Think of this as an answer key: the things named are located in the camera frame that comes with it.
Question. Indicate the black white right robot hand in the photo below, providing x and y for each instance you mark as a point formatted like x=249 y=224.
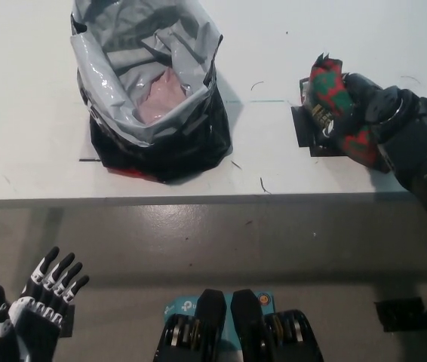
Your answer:
x=372 y=102

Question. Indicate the black floor tape patch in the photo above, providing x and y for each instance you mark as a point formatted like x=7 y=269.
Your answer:
x=398 y=315
x=68 y=320

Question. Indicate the pink paper sheet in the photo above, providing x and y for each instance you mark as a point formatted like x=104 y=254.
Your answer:
x=164 y=98

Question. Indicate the thin black tape line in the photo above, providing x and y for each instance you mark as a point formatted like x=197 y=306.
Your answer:
x=91 y=160

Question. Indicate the black plastic shopping bag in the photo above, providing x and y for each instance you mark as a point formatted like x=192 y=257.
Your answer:
x=168 y=154

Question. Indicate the red green plaid cloth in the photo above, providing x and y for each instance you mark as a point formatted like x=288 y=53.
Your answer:
x=328 y=84

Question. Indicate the teal router box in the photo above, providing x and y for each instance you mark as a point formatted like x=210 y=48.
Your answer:
x=181 y=303

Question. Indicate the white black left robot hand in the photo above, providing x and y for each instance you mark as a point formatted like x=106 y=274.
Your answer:
x=28 y=324

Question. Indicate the large black tape patch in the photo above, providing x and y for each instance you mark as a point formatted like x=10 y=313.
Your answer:
x=302 y=128

